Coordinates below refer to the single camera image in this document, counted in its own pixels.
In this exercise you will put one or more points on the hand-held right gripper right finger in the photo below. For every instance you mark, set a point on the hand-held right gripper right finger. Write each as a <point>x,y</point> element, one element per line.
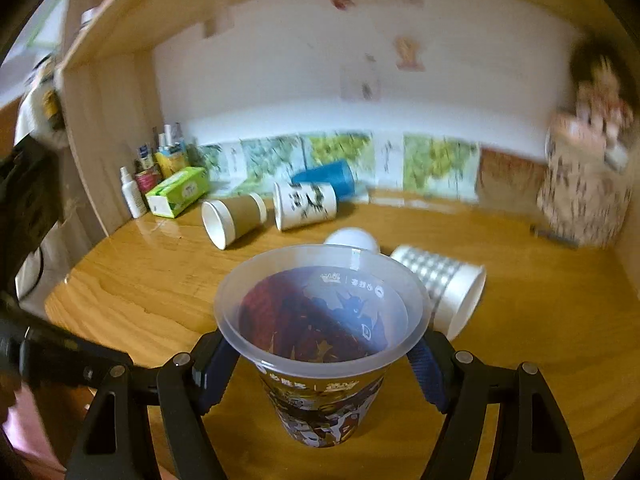
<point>427,375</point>

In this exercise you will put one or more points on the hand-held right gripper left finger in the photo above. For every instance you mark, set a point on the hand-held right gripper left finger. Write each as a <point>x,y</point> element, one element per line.
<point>216,385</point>

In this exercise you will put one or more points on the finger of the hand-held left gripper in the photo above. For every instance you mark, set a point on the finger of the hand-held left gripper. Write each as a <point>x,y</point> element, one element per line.
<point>55,357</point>

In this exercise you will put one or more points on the printed clear plastic cup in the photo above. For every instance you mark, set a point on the printed clear plastic cup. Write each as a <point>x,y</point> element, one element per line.
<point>320,400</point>

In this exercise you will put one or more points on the silver checkered paper cup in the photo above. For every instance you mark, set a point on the silver checkered paper cup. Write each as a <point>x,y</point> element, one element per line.
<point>450,285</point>

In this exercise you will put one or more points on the plain white cup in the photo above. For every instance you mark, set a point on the plain white cup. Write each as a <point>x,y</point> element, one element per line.
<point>352,239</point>

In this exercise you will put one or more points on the brown paper cup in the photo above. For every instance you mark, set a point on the brown paper cup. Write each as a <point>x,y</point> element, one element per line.
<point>242,216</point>

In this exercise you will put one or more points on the white cup with ink print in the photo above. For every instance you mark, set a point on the white cup with ink print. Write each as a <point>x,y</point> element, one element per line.
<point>305,205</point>

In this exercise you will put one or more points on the blue cup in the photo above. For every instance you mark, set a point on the blue cup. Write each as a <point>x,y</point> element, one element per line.
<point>325,175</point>

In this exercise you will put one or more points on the white plastic bag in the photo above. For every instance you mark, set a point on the white plastic bag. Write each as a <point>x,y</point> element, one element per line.
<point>42,105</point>

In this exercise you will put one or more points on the white spray bottle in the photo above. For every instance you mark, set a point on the white spray bottle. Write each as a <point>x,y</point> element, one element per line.
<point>134,195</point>

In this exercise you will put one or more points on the wooden desk hutch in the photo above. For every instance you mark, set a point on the wooden desk hutch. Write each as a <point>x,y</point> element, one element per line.
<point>100,110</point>

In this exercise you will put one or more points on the pink jar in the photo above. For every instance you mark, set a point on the pink jar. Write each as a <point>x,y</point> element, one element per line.
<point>147,181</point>

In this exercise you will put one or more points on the yellow carton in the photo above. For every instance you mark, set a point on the yellow carton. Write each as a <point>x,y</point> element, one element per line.
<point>171,162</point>

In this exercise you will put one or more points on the green tissue box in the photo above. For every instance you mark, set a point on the green tissue box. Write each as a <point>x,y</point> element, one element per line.
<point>180,191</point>

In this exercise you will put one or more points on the cluster of toiletry bottles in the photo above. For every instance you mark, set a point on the cluster of toiletry bottles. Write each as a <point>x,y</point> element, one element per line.
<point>167,137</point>

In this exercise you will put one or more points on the dark pen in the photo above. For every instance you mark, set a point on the dark pen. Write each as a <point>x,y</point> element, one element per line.
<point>555,236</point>

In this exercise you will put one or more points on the doll bouquet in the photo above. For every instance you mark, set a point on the doll bouquet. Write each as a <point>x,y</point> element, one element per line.
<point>602,85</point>

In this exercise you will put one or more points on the green map wall poster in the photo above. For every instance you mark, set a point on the green map wall poster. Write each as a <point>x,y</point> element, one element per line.
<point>272,160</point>
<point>340,147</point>
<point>440,162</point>
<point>216,165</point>

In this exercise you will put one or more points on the orange wall sticker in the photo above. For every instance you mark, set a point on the orange wall sticker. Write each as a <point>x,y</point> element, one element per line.
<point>410,54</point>

